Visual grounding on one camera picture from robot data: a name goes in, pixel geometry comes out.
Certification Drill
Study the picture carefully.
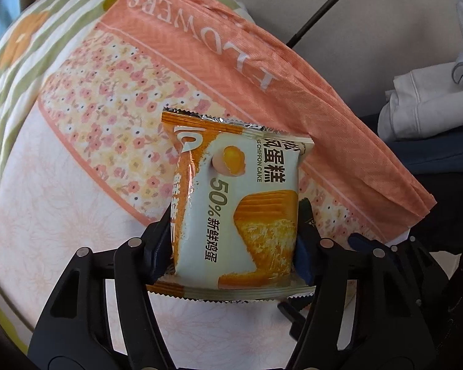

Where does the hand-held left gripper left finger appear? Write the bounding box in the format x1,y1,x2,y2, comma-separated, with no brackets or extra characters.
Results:
27,209,186,370

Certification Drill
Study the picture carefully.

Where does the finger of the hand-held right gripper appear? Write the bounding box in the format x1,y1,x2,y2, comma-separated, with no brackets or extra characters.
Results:
277,301,308,342
347,232,413,263

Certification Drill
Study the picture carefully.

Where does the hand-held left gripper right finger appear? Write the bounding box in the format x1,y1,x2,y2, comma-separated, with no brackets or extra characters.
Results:
286,227,436,370

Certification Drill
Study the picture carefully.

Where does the orange white cake packet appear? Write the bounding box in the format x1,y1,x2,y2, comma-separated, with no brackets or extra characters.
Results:
147,108,315,303

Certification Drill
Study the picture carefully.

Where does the dark blue cloth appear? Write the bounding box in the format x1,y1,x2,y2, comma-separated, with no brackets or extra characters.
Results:
397,135,463,176

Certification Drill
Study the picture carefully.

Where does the peach floral pillow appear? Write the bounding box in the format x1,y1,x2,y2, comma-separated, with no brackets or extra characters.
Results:
0,0,437,370

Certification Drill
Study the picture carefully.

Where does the white garment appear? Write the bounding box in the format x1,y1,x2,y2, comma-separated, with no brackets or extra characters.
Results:
378,67,463,143

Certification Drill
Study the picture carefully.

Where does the floral striped blanket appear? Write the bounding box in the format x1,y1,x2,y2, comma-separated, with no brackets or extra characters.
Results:
0,0,251,355

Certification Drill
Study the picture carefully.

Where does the black cable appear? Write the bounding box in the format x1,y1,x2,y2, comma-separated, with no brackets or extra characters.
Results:
286,0,375,47

